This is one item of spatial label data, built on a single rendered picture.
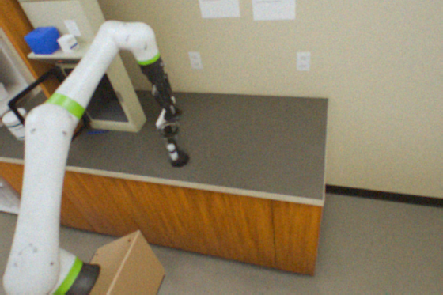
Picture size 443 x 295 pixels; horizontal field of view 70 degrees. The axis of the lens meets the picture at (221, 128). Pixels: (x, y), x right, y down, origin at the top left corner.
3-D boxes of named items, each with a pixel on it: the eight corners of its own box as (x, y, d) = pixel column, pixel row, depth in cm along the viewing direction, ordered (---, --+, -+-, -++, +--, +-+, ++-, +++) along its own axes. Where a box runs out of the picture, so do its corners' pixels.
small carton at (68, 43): (70, 46, 146) (65, 34, 142) (79, 47, 144) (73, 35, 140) (63, 51, 143) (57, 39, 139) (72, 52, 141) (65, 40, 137)
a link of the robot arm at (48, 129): (-4, 315, 74) (25, 96, 83) (4, 293, 88) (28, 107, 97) (58, 305, 80) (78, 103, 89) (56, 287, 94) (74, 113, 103)
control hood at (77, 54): (53, 61, 160) (42, 43, 154) (107, 62, 151) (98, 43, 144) (38, 73, 152) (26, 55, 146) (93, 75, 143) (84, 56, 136)
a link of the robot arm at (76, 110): (58, 155, 100) (18, 136, 95) (57, 157, 111) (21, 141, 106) (88, 107, 106) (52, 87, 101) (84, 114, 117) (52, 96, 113)
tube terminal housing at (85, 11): (112, 102, 209) (54, -18, 157) (156, 104, 199) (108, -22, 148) (92, 128, 192) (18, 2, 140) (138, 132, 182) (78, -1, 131)
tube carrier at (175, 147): (173, 149, 166) (161, 119, 151) (192, 152, 163) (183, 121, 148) (165, 165, 158) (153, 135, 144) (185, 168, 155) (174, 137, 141)
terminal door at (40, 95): (88, 124, 187) (54, 66, 160) (51, 161, 167) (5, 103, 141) (88, 123, 187) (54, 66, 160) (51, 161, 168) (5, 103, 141)
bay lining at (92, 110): (111, 93, 203) (88, 44, 179) (147, 96, 195) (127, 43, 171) (91, 119, 186) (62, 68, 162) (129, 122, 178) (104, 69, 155)
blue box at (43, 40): (47, 43, 152) (38, 26, 146) (65, 43, 149) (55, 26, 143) (34, 54, 145) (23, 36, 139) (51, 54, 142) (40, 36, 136)
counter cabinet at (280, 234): (96, 165, 302) (47, 89, 242) (319, 194, 243) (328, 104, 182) (52, 228, 257) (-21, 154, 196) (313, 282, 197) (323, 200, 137)
